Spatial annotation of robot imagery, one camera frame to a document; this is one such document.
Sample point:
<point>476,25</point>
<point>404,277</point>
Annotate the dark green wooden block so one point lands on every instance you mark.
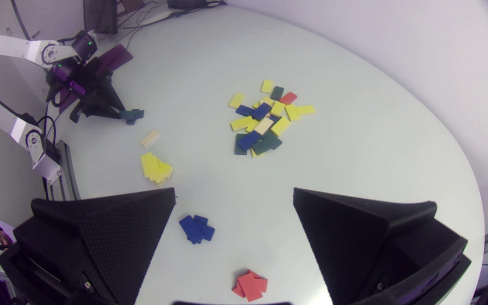
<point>276,92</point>
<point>278,142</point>
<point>265,146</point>
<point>130,122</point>
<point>238,149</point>
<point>133,113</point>

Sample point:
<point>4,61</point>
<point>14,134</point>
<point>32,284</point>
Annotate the dark screen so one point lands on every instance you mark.
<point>100,16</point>

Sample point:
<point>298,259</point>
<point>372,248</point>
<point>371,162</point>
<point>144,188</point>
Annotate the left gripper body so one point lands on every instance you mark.
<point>98,95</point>

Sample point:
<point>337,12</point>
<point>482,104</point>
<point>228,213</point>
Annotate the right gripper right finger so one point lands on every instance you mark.
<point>354,241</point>

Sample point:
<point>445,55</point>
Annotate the red wooden block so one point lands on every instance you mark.
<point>250,287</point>
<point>288,98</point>

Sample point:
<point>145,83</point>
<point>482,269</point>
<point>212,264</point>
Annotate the natural wooden block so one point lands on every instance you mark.
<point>264,126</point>
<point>151,138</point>

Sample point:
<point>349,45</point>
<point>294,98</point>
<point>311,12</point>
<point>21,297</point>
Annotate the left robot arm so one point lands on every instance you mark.
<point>11,44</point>

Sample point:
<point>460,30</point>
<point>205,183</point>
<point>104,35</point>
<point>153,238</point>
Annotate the pile of blue wooden blocks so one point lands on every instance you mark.
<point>208,232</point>

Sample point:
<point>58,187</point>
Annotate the yellow wooden block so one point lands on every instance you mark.
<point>241,123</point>
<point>252,126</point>
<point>292,112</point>
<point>148,165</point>
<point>280,126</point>
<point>306,110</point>
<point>267,86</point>
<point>256,153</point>
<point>266,101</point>
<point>236,100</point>
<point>277,108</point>

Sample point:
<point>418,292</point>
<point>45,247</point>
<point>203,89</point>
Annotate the blue wooden block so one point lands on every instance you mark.
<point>249,140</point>
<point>261,111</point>
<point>274,119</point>
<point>191,228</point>
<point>244,110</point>

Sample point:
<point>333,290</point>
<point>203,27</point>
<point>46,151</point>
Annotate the pile of red wooden blocks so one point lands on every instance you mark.
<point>263,284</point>

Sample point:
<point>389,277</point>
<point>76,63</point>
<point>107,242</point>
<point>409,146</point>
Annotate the black power brick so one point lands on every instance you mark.
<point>184,3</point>

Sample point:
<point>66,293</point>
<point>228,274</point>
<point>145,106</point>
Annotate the pile of yellow wooden blocks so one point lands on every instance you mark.
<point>165,170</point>

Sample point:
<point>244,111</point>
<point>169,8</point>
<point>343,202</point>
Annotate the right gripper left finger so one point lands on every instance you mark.
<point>112,241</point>

